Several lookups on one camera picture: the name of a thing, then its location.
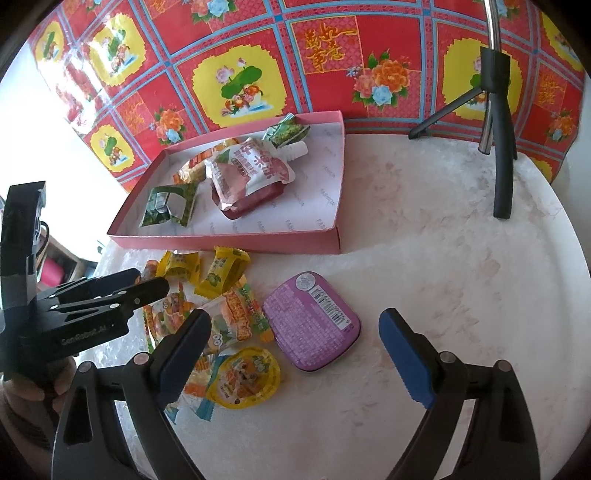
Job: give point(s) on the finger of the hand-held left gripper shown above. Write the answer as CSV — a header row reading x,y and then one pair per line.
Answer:
x,y
138,293
101,284

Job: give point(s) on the pink cardboard box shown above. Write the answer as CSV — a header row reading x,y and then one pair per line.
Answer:
x,y
258,242

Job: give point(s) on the purple tin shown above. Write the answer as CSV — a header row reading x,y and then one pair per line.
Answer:
x,y
311,323

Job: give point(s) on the maroon and pink snack pouch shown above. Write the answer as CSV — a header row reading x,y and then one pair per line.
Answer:
x,y
249,170

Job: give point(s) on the orange cracker packet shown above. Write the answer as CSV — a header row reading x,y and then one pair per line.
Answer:
x,y
191,166

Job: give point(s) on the red flower printed cloth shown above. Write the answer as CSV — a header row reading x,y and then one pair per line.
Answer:
x,y
323,60

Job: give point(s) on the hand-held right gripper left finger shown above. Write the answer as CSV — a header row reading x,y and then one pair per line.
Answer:
x,y
182,361

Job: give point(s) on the clear candy bag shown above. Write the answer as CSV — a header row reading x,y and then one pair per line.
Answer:
x,y
168,318

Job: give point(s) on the wooden shelf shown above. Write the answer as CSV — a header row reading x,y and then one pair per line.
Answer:
x,y
60,267

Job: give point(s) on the small yellow candy packet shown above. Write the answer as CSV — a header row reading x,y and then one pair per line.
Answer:
x,y
221,272
178,265

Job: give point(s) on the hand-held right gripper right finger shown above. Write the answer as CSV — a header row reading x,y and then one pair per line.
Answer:
x,y
408,365

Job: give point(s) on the yellow jelly cup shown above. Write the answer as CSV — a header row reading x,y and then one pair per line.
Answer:
x,y
244,378

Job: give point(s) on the large green snack packet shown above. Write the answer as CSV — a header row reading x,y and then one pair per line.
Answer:
x,y
286,129

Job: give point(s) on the black tripod stand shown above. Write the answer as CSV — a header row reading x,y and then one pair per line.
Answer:
x,y
501,152

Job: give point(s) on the person's left hand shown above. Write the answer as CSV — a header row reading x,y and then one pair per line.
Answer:
x,y
27,394

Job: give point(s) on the small green snack packet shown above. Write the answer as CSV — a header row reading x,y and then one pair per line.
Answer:
x,y
166,205

